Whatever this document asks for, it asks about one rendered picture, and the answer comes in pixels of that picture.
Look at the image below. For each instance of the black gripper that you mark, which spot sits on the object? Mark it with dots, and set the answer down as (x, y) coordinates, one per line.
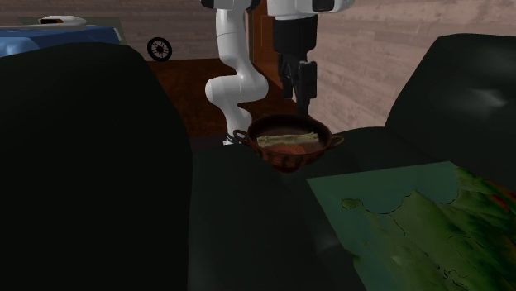
(294, 36)

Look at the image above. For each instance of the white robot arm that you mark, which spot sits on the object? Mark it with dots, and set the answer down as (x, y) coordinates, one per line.
(233, 48)

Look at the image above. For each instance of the beige folded cloth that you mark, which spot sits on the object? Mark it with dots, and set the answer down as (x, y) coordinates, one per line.
(287, 140)

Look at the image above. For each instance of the brown wooden robot stand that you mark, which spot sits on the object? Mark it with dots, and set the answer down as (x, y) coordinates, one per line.
(189, 92)

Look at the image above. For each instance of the black spoked wheel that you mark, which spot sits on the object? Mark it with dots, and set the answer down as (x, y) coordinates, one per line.
(159, 49)

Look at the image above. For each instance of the green map-print sheet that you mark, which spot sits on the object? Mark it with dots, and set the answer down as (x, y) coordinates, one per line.
(411, 229)

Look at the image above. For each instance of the dark green sofa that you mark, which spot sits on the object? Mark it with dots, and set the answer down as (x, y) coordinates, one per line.
(88, 169)

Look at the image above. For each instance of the white rounded object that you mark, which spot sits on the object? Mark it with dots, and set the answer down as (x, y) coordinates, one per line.
(60, 21)

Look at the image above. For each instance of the blue covered furniture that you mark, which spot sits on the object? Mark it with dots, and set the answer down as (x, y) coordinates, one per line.
(48, 40)

